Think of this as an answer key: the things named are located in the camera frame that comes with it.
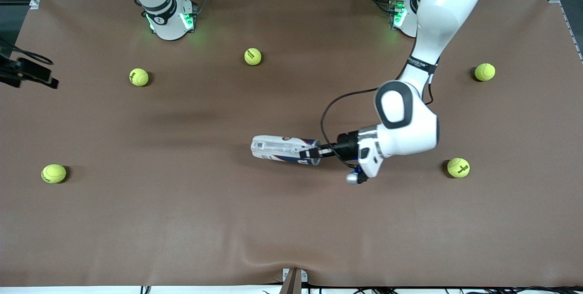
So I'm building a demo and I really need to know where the clear white-blue tennis ball can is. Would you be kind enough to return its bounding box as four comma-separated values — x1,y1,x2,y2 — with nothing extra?
251,135,322,167

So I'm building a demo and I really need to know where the yellow tennis ball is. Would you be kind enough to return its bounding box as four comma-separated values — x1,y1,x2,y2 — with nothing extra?
447,157,470,178
474,63,496,82
129,68,149,87
244,47,263,66
41,164,67,184

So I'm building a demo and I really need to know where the brown table cover mat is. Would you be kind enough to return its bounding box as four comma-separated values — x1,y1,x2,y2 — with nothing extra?
0,0,583,288

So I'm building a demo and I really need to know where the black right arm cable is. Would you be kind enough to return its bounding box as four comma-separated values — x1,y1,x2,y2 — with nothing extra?
0,38,54,65

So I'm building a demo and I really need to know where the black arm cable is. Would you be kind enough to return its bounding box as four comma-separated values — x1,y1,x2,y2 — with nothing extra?
320,69,434,170
0,38,54,65

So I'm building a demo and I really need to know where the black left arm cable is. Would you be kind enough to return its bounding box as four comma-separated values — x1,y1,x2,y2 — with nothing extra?
320,69,434,170

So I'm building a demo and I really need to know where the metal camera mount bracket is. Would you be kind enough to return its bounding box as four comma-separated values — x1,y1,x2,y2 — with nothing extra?
281,268,308,294

